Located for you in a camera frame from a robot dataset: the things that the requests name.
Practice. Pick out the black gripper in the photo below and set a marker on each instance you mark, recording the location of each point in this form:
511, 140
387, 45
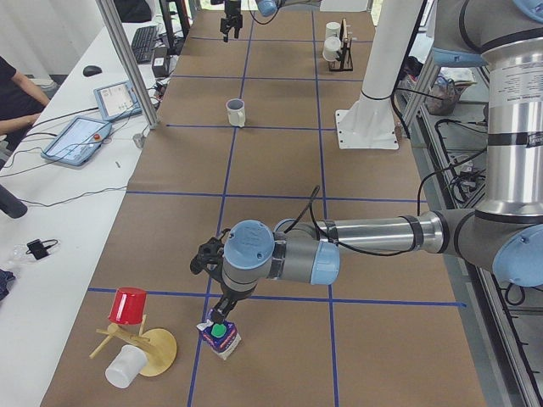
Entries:
232, 296
232, 9

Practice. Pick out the blue Pascual milk carton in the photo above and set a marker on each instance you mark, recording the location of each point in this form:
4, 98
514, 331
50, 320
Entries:
223, 338

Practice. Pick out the white home mug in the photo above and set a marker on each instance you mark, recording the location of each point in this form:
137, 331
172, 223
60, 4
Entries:
236, 112
331, 47

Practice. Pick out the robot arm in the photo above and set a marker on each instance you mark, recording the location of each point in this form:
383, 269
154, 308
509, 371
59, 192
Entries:
502, 234

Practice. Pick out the red cup on mug tree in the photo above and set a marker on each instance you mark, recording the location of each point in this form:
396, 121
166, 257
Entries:
128, 306

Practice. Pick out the white cup on mug tree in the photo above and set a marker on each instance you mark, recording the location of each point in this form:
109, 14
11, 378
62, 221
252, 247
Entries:
126, 366

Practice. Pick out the white cup bottom on rack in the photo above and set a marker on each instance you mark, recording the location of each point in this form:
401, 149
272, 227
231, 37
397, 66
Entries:
332, 29

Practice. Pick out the wooden mug tree stand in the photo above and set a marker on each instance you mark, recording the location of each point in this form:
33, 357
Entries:
158, 344

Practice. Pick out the black power adapter box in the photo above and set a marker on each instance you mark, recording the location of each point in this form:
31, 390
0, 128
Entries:
163, 63

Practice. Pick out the black keyboard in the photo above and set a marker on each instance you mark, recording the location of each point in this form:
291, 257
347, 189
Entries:
143, 43

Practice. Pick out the white HOME mug on rack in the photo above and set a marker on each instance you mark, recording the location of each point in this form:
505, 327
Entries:
331, 47

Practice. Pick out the teach pendant tablet far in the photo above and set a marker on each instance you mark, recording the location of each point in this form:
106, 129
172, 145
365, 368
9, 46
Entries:
117, 101

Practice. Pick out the teach pendant tablet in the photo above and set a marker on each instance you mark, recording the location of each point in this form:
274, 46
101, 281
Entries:
117, 101
77, 142

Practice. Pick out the black computer mouse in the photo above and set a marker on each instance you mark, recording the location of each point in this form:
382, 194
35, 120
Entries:
91, 70

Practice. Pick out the teach pendant tablet near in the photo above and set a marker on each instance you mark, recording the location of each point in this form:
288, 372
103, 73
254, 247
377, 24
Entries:
77, 142

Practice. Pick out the small black adapter device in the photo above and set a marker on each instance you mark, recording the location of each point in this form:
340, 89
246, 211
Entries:
39, 249

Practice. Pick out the seated person in black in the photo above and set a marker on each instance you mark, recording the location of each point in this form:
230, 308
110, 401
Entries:
22, 101

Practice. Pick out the aluminium frame post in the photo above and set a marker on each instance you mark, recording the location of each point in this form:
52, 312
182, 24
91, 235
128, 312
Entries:
124, 51

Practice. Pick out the black wire cup rack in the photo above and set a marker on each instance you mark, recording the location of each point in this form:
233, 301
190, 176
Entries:
344, 60

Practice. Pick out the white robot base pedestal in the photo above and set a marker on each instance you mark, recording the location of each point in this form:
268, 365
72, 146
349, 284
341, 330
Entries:
369, 123

